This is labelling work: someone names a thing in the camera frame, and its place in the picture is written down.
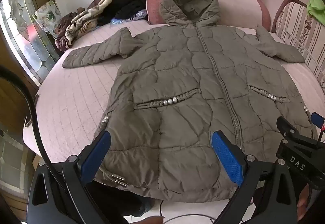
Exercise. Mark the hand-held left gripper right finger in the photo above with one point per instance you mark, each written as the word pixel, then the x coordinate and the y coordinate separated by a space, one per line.
pixel 227 160

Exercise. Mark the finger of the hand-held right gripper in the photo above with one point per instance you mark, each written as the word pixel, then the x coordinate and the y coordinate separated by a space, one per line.
pixel 317 120
pixel 287 129

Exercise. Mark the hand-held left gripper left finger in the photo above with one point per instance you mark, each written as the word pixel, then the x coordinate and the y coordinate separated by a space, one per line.
pixel 97 155

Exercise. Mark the olive hooded puffer jacket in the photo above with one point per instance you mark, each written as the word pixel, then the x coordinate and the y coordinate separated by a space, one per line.
pixel 177 87

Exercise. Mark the person's dark trousers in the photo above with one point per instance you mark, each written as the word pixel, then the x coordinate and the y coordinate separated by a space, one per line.
pixel 114 198

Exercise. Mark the striped floral bed cushion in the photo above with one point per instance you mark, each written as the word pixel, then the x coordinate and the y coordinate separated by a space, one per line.
pixel 299 26

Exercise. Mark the green cloth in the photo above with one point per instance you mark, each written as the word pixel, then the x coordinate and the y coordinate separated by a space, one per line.
pixel 317 3

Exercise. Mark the brown cream patterned blanket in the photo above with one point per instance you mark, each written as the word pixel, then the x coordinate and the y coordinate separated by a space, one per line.
pixel 81 23

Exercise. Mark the blue plastic bag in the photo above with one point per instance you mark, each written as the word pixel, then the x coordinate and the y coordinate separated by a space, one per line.
pixel 138 14

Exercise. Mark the black cloth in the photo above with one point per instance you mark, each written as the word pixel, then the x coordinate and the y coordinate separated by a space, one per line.
pixel 124 6

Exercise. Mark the wooden window frame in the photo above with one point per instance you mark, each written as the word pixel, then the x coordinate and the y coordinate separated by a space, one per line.
pixel 10 102

